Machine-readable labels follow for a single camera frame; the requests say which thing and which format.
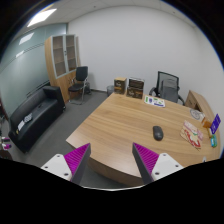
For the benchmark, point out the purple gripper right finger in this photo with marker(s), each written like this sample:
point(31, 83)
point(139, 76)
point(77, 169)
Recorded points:
point(153, 166)

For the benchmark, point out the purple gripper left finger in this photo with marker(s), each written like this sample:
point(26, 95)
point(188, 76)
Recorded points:
point(70, 166)

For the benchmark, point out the black computer mouse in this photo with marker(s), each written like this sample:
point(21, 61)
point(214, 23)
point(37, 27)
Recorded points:
point(158, 133)

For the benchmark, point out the red patterned mouse pad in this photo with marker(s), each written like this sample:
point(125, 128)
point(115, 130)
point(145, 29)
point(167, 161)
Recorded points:
point(191, 134)

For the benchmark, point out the wooden office desk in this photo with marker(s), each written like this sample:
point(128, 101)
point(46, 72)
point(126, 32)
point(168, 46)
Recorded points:
point(121, 121)

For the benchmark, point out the white colourful leaflet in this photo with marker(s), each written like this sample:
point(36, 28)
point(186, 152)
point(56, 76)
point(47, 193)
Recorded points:
point(154, 101)

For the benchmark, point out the black leather sofa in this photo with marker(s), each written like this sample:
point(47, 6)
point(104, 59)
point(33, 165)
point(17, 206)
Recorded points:
point(46, 105)

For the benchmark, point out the round grey coaster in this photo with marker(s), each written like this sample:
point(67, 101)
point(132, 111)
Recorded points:
point(197, 114)

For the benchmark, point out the black visitor chair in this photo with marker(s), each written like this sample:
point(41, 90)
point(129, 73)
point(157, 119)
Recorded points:
point(78, 85)

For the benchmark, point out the teal small box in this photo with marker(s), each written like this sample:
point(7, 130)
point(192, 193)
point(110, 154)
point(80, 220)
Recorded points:
point(213, 140)

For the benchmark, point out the brown cardboard box right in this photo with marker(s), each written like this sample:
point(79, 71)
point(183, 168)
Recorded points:
point(135, 88)

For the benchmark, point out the brown cardboard box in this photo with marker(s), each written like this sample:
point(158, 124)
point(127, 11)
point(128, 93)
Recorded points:
point(135, 88)
point(120, 85)

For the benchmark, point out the grey mesh office chair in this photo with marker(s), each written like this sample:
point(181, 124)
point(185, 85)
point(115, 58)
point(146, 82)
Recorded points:
point(167, 87)

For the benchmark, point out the wooden side cabinet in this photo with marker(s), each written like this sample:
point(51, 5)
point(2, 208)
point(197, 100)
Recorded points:
point(198, 102)

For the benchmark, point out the grey waste bin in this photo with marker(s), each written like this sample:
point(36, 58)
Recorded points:
point(110, 90)

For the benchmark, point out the brown cardboard box left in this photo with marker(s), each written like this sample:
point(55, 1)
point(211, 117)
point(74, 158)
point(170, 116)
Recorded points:
point(120, 85)

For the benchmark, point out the purple standing card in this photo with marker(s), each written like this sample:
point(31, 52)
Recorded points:
point(215, 124)

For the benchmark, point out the wooden glass-door cabinet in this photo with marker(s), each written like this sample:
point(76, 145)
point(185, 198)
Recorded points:
point(61, 61)

